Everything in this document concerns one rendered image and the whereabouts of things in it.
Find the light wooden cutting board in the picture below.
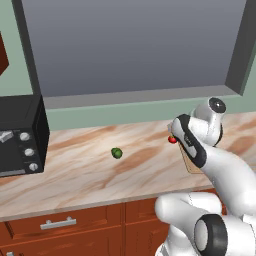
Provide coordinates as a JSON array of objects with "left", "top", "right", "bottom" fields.
[{"left": 166, "top": 122, "right": 205, "bottom": 175}]

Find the green bell pepper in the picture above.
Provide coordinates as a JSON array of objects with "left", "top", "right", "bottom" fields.
[{"left": 110, "top": 147, "right": 124, "bottom": 160}]

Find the narrow reddish brown drawer front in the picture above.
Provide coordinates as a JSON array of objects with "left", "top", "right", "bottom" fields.
[{"left": 124, "top": 188, "right": 228, "bottom": 225}]

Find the grey framed window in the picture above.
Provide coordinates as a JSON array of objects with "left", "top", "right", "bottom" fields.
[{"left": 11, "top": 0, "right": 256, "bottom": 111}]

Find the reddish brown cupboard door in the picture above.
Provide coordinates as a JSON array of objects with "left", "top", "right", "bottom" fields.
[
  {"left": 0, "top": 225, "right": 125, "bottom": 256},
  {"left": 124, "top": 218, "right": 172, "bottom": 256}
]

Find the wide reddish brown drawer front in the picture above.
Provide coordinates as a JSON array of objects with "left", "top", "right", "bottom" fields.
[{"left": 0, "top": 202, "right": 125, "bottom": 248}]

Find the black toaster oven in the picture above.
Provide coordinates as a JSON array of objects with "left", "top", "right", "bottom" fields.
[{"left": 0, "top": 94, "right": 51, "bottom": 178}]

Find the silver drawer handle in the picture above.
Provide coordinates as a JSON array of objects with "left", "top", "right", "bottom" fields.
[{"left": 39, "top": 216, "right": 78, "bottom": 231}]

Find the silver toaster oven handle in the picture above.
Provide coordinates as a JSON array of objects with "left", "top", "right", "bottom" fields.
[{"left": 0, "top": 130, "right": 15, "bottom": 144}]

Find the reddish brown wall cupboard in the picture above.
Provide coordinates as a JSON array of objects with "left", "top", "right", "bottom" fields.
[{"left": 0, "top": 31, "right": 10, "bottom": 76}]

